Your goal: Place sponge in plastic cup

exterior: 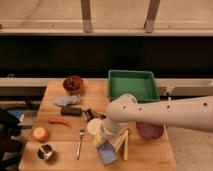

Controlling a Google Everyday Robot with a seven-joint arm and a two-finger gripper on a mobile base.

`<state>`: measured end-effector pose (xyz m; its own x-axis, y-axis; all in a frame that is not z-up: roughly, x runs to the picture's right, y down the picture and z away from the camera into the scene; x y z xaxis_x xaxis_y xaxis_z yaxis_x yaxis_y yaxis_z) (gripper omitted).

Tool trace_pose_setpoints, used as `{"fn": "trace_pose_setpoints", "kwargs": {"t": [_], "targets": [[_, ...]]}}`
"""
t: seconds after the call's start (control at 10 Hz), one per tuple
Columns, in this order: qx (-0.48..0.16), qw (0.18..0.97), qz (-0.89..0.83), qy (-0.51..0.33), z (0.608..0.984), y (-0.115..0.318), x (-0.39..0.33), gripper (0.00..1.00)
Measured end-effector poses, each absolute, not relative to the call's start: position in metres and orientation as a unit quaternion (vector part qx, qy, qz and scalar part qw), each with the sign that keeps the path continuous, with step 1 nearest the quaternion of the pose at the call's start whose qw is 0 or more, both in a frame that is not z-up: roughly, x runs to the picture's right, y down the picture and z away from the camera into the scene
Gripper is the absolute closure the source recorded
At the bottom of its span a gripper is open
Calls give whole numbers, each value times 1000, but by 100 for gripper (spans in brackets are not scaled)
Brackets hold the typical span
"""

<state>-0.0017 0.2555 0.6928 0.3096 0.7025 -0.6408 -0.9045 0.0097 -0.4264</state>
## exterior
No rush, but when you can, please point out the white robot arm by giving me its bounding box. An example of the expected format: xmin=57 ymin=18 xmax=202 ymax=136
xmin=96 ymin=94 xmax=213 ymax=165

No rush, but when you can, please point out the metal post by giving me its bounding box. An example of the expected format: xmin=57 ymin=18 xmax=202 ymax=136
xmin=81 ymin=0 xmax=92 ymax=33
xmin=144 ymin=0 xmax=160 ymax=33

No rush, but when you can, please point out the crumpled blue cloth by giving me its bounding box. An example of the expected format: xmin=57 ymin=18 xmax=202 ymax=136
xmin=54 ymin=95 xmax=81 ymax=106

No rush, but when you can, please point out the dark small toy object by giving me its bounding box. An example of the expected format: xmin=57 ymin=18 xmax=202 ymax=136
xmin=83 ymin=108 xmax=106 ymax=122

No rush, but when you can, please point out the green plastic bin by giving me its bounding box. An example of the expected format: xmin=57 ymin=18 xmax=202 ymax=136
xmin=108 ymin=70 xmax=160 ymax=103

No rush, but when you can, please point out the left metal post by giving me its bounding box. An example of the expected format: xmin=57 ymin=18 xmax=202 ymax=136
xmin=81 ymin=0 xmax=92 ymax=33

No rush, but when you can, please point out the right metal post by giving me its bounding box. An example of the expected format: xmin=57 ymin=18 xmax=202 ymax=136
xmin=144 ymin=0 xmax=160 ymax=33

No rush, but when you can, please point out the silver fork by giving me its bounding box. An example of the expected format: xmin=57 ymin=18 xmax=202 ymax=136
xmin=76 ymin=129 xmax=85 ymax=160

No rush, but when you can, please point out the red apple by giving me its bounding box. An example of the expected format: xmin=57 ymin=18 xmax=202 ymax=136
xmin=33 ymin=126 xmax=49 ymax=142

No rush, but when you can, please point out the white plastic cup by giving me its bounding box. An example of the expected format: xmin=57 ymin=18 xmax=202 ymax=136
xmin=87 ymin=118 xmax=102 ymax=135

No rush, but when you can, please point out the small metal cup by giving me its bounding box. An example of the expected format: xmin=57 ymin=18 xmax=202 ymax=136
xmin=37 ymin=144 xmax=55 ymax=161

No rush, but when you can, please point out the red bowl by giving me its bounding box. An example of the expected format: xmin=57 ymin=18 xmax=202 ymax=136
xmin=63 ymin=76 xmax=84 ymax=94

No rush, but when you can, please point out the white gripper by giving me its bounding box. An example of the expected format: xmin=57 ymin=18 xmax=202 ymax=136
xmin=93 ymin=120 xmax=129 ymax=161

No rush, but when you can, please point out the black rectangular block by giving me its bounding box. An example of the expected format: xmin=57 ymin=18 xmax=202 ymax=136
xmin=61 ymin=107 xmax=82 ymax=116

